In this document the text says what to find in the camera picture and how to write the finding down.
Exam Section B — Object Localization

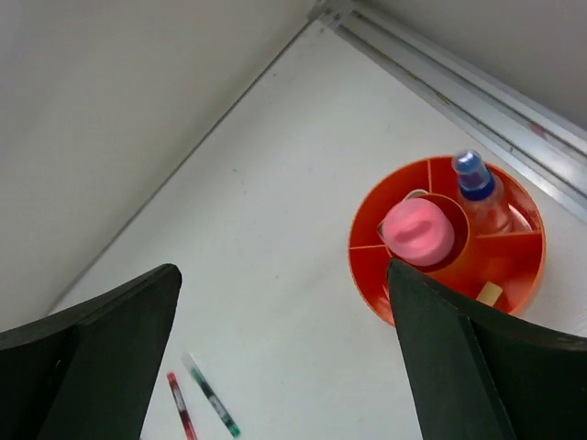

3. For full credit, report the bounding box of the orange round organizer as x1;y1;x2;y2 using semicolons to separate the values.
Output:
348;156;547;325

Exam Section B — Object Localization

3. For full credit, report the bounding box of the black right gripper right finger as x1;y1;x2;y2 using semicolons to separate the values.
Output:
387;259;586;439

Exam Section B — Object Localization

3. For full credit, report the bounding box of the blue spray bottle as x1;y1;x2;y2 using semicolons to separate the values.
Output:
451;149;531;235

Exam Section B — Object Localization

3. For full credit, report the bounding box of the yellow eraser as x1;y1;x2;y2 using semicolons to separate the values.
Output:
476;281;503;307

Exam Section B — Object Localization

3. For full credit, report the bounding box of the aluminium side rail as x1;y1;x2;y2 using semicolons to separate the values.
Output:
308;1;586;219

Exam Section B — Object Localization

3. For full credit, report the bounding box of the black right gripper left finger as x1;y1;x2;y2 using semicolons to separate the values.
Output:
1;264;182;439

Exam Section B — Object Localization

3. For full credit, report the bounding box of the green pen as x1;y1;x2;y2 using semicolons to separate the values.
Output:
183;353;241;439

